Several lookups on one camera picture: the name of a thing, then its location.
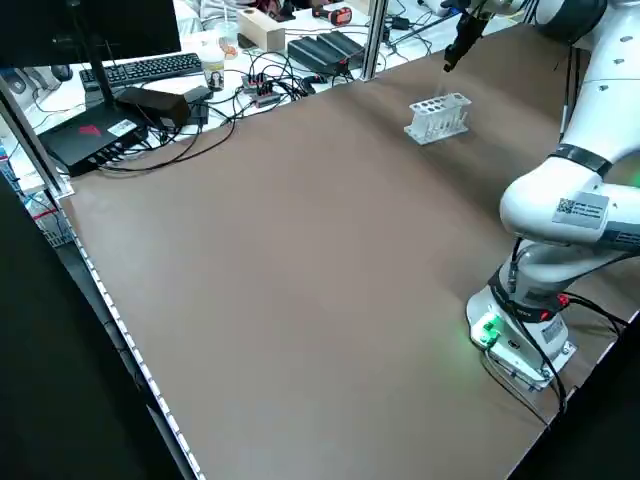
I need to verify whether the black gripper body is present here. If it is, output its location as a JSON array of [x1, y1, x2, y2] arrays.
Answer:
[[457, 12, 484, 49]]

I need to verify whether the white test tube rack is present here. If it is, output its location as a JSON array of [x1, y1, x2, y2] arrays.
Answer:
[[402, 91, 474, 147]]

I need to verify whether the black ribbed power supply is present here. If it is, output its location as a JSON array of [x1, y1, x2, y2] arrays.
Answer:
[[317, 29, 367, 65], [286, 34, 346, 77]]

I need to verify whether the red and black tool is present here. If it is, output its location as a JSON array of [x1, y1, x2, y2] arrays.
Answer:
[[310, 3, 355, 27]]

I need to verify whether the black plug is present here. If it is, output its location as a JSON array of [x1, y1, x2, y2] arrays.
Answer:
[[299, 74, 329, 95]]

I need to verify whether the grey hub with red plugs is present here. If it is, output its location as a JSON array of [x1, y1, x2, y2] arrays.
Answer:
[[251, 88, 290, 109], [241, 71, 275, 97]]

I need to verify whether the wooden box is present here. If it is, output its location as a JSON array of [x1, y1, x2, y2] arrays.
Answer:
[[236, 8, 287, 53]]

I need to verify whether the clear plastic cup with straw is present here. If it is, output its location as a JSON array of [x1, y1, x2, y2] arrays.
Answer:
[[213, 19, 240, 60]]

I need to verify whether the labelled drink cup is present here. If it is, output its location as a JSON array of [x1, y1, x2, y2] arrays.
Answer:
[[198, 38, 227, 92]]

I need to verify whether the small black adapter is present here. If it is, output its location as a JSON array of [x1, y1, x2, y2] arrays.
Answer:
[[185, 85, 212, 127]]

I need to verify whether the black power brick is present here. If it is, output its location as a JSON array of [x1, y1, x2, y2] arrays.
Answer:
[[114, 85, 193, 130]]

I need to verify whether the black keyboard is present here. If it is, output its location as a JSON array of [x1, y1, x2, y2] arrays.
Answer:
[[78, 51, 205, 93]]

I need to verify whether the black monitor with stand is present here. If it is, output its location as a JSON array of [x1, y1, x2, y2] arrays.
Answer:
[[0, 0, 183, 110]]

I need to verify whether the black box with red mark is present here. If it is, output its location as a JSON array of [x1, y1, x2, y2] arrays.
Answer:
[[37, 106, 151, 178]]

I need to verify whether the white desk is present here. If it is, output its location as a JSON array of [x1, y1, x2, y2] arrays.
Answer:
[[0, 0, 501, 201]]

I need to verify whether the aluminium frame post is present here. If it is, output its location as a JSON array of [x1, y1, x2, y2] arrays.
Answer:
[[0, 74, 75, 197], [360, 0, 390, 82]]

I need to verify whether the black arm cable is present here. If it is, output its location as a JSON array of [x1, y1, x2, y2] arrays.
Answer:
[[559, 47, 584, 151]]

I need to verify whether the black base cable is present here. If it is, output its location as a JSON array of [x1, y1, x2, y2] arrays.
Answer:
[[477, 292, 629, 431]]

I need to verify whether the table edge rail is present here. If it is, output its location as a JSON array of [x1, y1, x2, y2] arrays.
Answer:
[[53, 194, 207, 480]]

